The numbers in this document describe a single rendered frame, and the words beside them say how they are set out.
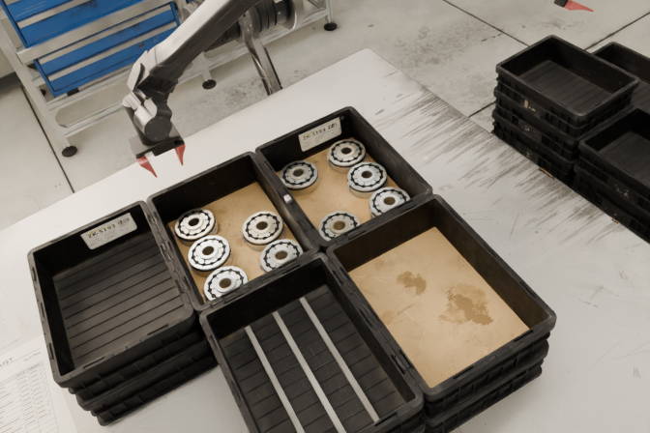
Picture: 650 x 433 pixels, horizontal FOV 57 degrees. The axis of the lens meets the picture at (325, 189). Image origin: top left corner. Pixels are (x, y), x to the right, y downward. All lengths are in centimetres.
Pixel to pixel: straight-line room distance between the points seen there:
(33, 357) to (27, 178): 183
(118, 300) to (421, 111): 108
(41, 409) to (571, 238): 135
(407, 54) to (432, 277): 224
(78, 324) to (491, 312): 93
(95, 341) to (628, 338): 118
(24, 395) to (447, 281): 103
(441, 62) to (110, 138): 182
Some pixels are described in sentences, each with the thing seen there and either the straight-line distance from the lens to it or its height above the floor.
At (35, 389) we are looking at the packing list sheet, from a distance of 167.
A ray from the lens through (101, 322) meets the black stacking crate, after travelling 152.
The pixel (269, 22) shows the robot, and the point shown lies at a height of 111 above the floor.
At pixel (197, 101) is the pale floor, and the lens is 344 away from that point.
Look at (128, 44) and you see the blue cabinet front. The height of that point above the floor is 43.
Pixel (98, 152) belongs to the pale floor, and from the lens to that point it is 337.
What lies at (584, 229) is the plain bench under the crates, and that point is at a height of 70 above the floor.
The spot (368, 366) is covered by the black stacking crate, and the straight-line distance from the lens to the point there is 128.
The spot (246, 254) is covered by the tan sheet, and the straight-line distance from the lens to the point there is 149.
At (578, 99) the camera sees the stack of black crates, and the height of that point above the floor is 49.
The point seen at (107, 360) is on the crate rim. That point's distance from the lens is 133.
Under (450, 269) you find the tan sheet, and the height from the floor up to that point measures 83.
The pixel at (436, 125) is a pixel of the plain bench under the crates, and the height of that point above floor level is 70.
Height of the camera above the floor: 197
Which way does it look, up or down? 46 degrees down
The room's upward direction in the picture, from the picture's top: 11 degrees counter-clockwise
